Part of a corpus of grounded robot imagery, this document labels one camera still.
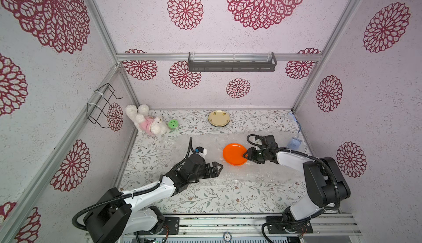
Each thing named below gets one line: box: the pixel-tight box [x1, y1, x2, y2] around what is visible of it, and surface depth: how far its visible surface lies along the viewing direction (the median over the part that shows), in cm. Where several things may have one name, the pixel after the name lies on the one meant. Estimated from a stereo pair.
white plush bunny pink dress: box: [125, 103, 169, 135], surface depth 102 cm
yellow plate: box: [207, 109, 231, 127], surface depth 116 cm
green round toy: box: [168, 119, 179, 129], surface depth 108 cm
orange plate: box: [222, 142, 248, 166], surface depth 96 cm
